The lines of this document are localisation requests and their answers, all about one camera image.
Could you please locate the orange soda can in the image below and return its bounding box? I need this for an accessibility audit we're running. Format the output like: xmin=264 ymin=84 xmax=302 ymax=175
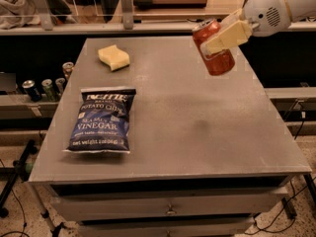
xmin=62 ymin=62 xmax=74 ymax=80

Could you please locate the blue potato chips bag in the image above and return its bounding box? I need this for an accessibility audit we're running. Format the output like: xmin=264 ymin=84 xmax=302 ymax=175
xmin=67 ymin=86 xmax=136 ymax=153

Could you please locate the grey cloth pile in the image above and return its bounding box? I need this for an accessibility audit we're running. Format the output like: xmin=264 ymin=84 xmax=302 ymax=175
xmin=0 ymin=0 xmax=67 ymax=31

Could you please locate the blue soda can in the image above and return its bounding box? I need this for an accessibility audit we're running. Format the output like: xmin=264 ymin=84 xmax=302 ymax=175
xmin=22 ymin=80 xmax=41 ymax=102

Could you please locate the middle metal rail bracket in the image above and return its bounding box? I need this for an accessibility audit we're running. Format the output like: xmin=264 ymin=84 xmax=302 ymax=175
xmin=120 ymin=0 xmax=134 ymax=30

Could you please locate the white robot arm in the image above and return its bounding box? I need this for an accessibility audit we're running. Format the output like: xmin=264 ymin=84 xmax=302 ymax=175
xmin=201 ymin=0 xmax=316 ymax=55

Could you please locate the black tripod stand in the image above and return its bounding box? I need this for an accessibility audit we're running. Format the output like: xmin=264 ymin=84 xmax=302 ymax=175
xmin=0 ymin=139 xmax=38 ymax=218

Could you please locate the green soda can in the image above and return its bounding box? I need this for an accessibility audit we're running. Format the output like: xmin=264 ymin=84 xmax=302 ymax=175
xmin=41 ymin=79 xmax=58 ymax=102

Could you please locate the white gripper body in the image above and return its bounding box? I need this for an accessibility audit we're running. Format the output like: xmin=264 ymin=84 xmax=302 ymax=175
xmin=243 ymin=0 xmax=291 ymax=37

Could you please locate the grey drawer cabinet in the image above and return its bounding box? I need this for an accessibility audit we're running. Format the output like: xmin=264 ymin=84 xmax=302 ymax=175
xmin=30 ymin=37 xmax=310 ymax=226

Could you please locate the black floor cable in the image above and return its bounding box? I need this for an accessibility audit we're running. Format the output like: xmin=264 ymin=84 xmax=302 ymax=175
xmin=245 ymin=176 xmax=316 ymax=236

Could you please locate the red coke can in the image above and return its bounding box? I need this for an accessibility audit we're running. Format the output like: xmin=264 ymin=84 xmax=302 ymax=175
xmin=193 ymin=19 xmax=235 ymax=76

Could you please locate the left metal rail bracket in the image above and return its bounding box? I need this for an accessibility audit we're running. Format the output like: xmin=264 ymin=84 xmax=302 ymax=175
xmin=34 ymin=0 xmax=53 ymax=31

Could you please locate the upper drawer with handle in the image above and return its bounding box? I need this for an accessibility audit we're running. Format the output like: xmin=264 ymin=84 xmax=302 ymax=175
xmin=51 ymin=187 xmax=287 ymax=221

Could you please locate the lower drawer with handle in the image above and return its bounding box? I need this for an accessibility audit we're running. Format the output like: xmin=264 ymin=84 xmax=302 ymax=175
xmin=78 ymin=217 xmax=254 ymax=237

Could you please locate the silver soda can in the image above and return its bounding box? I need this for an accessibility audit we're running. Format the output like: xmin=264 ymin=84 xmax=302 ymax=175
xmin=55 ymin=78 xmax=65 ymax=95

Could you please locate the yellow sponge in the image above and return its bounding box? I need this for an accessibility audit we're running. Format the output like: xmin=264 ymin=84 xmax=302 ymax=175
xmin=98 ymin=44 xmax=130 ymax=71

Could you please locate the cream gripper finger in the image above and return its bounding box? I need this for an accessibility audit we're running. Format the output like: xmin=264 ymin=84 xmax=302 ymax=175
xmin=203 ymin=20 xmax=253 ymax=55
xmin=221 ymin=8 xmax=245 ymax=27

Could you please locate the drawer with handle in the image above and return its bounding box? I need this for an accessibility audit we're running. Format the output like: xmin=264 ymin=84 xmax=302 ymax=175
xmin=78 ymin=217 xmax=254 ymax=237
xmin=51 ymin=187 xmax=287 ymax=221

